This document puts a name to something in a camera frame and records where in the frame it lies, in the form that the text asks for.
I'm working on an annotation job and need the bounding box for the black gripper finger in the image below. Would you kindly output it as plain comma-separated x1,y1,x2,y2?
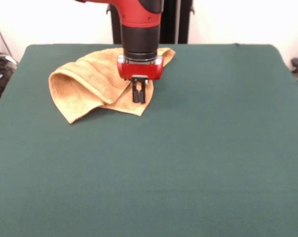
138,79,147,104
131,78,140,104

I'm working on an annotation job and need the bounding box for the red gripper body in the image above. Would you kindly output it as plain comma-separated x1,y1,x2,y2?
116,55,164,81

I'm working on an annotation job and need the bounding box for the yellow-orange terry towel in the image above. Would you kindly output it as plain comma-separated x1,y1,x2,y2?
48,47,176,125

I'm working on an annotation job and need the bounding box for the dark green table cloth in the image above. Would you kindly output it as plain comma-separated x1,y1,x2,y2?
0,43,298,237

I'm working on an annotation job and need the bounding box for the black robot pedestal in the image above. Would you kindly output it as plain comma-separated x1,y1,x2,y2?
107,0,196,45

